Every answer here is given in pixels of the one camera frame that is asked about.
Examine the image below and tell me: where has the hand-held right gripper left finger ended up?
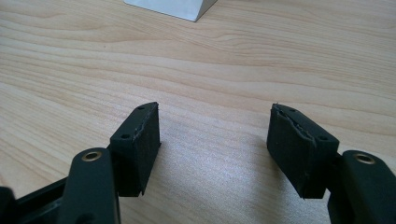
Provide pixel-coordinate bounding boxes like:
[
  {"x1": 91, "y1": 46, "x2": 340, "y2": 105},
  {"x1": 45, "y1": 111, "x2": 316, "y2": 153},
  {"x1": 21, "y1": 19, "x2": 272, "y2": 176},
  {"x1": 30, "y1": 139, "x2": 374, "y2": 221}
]
[{"x1": 109, "y1": 101, "x2": 162, "y2": 198}]

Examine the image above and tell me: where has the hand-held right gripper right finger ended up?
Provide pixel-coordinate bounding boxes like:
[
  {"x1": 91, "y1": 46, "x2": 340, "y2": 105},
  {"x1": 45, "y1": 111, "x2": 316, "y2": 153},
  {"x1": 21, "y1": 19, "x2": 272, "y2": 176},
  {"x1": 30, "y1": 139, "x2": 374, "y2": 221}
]
[{"x1": 266, "y1": 103, "x2": 340, "y2": 200}]

